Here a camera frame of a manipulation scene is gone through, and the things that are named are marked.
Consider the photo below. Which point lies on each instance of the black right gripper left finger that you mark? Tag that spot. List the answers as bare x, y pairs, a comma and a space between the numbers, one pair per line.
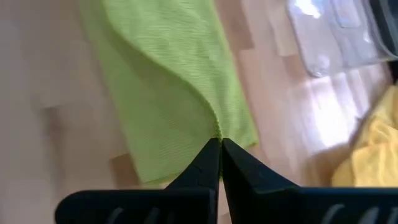
186, 202

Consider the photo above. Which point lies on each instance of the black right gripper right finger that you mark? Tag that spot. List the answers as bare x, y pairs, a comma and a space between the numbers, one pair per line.
264, 202

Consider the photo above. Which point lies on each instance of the green microfiber towel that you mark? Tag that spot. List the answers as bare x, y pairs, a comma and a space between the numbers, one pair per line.
171, 77

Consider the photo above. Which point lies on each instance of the yellow microfiber towel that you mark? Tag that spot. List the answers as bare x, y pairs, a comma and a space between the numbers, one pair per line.
373, 155

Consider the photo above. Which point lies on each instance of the clear plastic bin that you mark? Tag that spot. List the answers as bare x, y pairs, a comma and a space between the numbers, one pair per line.
342, 37

